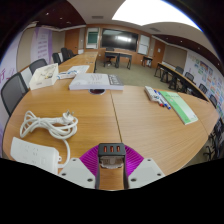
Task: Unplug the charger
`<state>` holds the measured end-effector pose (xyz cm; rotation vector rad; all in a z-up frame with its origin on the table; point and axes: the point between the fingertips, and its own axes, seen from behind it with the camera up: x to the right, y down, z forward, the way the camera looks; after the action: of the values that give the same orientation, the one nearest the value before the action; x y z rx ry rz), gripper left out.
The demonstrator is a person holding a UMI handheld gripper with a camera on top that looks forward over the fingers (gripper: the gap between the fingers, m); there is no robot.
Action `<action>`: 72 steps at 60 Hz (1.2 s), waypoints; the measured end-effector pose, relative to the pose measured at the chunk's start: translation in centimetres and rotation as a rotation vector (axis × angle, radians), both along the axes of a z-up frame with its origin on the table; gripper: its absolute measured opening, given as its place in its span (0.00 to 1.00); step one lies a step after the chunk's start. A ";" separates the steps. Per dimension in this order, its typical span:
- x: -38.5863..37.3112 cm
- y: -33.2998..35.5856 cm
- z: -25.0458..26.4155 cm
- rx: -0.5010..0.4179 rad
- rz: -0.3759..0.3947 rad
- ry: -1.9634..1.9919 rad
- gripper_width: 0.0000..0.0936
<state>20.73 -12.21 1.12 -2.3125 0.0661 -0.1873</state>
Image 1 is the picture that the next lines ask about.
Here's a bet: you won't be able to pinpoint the blue marker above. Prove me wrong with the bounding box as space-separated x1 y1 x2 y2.
157 89 172 111

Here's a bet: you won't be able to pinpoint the green booklet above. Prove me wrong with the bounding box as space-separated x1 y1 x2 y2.
159 89 199 126

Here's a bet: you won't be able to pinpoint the white paper stack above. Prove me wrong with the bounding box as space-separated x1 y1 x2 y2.
56 64 91 80

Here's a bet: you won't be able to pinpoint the open white box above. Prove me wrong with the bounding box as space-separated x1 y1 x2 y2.
28 63 60 91

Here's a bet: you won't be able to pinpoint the large black wall screen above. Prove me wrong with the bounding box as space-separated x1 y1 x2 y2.
100 28 140 52

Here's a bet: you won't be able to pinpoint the red marker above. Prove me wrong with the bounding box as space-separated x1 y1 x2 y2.
154 91 165 108

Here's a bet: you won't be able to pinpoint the white power strip cable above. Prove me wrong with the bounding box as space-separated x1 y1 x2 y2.
19 109 80 168

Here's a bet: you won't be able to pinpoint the black mesh office chair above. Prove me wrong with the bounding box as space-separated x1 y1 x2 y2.
0 72 30 116
28 58 48 75

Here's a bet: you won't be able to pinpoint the black chair behind desk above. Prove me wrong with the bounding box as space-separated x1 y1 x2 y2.
105 46 116 67

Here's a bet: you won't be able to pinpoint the dark wooden desk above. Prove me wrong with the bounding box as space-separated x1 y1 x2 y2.
103 50 134 70

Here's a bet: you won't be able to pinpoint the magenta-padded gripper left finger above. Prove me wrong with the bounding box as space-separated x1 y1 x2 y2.
58 145 102 190

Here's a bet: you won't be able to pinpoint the white wall board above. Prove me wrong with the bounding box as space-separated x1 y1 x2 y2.
137 34 151 56

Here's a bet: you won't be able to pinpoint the green wall board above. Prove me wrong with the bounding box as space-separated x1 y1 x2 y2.
85 27 101 50

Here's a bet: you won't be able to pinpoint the colourful wall posters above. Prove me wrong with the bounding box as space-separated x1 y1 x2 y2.
184 49 224 118

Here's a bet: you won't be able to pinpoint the dark round table grommet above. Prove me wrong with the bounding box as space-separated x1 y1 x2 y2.
89 88 107 96

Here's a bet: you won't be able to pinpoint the large ceiling light panel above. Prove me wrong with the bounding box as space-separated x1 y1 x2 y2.
111 0 202 32

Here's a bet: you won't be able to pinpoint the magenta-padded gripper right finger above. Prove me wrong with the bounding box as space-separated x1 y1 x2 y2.
123 145 166 190

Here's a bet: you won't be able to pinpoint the white board eraser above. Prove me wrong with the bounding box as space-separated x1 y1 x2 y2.
144 85 161 102

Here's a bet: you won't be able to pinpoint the white and purple wall banner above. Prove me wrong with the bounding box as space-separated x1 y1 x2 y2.
0 31 25 91

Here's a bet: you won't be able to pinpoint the white power strip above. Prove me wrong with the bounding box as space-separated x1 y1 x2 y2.
9 136 63 175

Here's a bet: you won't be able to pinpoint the small dark side desk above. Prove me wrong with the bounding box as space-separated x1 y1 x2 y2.
142 55 155 68

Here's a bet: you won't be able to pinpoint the long wooden side table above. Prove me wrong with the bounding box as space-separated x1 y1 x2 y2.
155 61 210 102

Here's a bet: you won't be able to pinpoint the black office chair group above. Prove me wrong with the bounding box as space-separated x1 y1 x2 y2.
51 47 76 65
174 65 224 161

